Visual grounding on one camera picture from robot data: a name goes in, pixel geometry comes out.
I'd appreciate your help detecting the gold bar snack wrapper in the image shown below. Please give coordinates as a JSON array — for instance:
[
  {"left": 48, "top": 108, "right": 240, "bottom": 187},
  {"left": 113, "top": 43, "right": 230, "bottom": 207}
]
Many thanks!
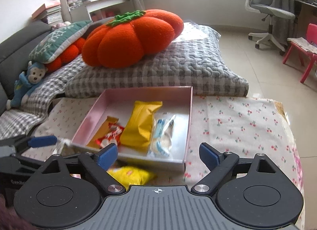
[{"left": 87, "top": 116, "right": 119, "bottom": 149}]

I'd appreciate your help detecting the red white candy packet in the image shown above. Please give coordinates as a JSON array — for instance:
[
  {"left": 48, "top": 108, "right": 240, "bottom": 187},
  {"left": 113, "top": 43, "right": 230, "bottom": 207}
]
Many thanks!
[{"left": 95, "top": 123, "right": 125, "bottom": 148}]

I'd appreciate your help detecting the clear blue label packet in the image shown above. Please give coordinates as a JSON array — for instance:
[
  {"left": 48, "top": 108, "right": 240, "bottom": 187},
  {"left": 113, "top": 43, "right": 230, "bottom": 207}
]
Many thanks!
[{"left": 147, "top": 112, "right": 176, "bottom": 159}]

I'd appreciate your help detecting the grey checkered blanket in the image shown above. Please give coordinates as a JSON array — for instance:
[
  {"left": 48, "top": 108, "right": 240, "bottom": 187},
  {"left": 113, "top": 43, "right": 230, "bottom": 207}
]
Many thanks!
[{"left": 1, "top": 55, "right": 85, "bottom": 139}]

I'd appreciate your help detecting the small yellow snack bag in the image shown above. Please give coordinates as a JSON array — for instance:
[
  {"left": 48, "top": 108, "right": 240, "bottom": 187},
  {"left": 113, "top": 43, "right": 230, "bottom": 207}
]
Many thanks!
[{"left": 107, "top": 166, "right": 156, "bottom": 190}]

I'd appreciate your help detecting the cherry print cloth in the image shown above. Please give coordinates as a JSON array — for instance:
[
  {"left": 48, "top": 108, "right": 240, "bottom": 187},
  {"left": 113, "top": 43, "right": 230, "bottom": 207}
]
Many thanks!
[{"left": 22, "top": 94, "right": 305, "bottom": 230}]

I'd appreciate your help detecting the pink cardboard box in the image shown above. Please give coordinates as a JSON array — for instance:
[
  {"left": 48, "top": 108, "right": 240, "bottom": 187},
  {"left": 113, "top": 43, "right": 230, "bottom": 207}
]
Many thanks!
[{"left": 72, "top": 86, "right": 193, "bottom": 173}]

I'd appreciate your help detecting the blue monkey plush toy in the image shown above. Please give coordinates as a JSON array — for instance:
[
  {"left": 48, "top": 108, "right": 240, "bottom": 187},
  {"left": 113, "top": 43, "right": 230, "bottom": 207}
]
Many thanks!
[{"left": 7, "top": 61, "right": 47, "bottom": 110}]

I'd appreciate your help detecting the dark grey sofa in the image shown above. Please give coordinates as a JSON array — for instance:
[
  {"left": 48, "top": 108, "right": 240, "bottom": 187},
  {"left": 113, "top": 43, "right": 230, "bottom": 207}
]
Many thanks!
[{"left": 1, "top": 17, "right": 113, "bottom": 113}]

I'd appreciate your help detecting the small orange plush cushion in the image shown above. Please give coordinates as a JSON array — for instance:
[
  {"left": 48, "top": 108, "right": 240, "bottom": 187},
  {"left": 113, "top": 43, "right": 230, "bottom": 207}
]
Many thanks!
[{"left": 45, "top": 38, "right": 86, "bottom": 73}]

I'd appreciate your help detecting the green snowflake pillow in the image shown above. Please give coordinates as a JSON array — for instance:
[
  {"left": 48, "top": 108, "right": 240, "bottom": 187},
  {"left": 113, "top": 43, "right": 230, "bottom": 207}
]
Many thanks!
[{"left": 29, "top": 20, "right": 92, "bottom": 64}]

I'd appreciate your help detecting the grey checkered quilted pillow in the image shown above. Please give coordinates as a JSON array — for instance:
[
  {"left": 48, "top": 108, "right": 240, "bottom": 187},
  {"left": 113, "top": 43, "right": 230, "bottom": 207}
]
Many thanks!
[{"left": 65, "top": 21, "right": 249, "bottom": 98}]

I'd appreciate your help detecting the stack of books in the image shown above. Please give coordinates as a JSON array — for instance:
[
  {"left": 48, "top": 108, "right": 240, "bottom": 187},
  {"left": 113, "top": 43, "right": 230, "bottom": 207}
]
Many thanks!
[{"left": 32, "top": 0, "right": 63, "bottom": 25}]

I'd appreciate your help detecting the orange pumpkin plush cushion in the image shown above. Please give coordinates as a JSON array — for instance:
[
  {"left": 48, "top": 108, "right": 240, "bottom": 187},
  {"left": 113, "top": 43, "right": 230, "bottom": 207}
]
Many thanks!
[{"left": 82, "top": 9, "right": 184, "bottom": 69}]

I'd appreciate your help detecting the pink plastic kids chair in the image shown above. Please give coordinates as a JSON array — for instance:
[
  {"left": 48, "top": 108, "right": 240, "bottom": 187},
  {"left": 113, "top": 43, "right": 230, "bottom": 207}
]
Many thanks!
[{"left": 282, "top": 24, "right": 317, "bottom": 84}]

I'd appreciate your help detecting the white office chair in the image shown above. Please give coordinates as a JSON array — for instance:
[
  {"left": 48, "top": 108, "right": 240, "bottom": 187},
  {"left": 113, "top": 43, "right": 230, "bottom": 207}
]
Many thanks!
[{"left": 245, "top": 0, "right": 296, "bottom": 55}]

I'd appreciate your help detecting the wooden desk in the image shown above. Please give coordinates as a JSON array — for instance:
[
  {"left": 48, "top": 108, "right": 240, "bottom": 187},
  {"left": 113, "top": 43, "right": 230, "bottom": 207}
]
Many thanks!
[{"left": 294, "top": 0, "right": 316, "bottom": 37}]

